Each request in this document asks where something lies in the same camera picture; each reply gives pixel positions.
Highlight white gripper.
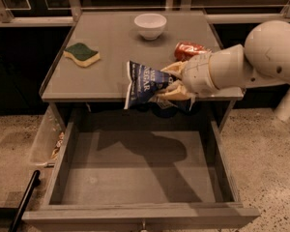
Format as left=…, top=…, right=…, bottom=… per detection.
left=156, top=53, right=218, bottom=101

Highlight blue chip bag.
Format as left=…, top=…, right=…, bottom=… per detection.
left=125, top=61, right=177, bottom=109

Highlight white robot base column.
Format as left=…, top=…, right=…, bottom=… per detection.
left=274, top=88, right=290, bottom=121

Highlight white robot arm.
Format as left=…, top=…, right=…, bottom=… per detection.
left=157, top=20, right=290, bottom=101

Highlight grey counter cabinet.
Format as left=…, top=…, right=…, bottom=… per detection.
left=39, top=10, right=247, bottom=133

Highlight grey open top drawer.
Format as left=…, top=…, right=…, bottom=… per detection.
left=23, top=109, right=260, bottom=232

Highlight red soda can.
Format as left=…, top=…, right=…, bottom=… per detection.
left=174, top=42, right=211, bottom=61

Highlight white ceramic bowl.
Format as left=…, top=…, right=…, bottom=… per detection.
left=134, top=14, right=167, bottom=41

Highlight green yellow sponge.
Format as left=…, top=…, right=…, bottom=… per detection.
left=64, top=43, right=100, bottom=68

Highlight snack packets in bin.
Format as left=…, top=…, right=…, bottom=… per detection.
left=50, top=132, right=65, bottom=160

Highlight clear plastic side bin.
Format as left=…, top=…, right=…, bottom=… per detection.
left=29, top=106, right=63, bottom=167

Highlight black bar handle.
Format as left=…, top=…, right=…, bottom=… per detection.
left=8, top=170, right=41, bottom=232

